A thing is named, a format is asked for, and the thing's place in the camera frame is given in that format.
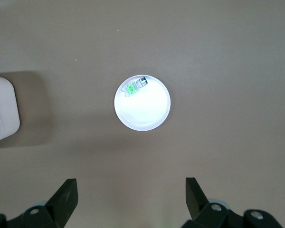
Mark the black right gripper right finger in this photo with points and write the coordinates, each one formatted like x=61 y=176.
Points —
x=203 y=209

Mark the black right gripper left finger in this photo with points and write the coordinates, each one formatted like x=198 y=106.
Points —
x=59 y=206

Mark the white lidded storage box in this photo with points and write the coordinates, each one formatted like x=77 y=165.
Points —
x=4 y=107

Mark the pink round plate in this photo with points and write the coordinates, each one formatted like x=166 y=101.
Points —
x=142 y=111

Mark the brown table cover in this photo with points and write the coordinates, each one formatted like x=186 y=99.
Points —
x=228 y=47

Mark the green and white switch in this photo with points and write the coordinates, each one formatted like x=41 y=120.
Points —
x=134 y=87

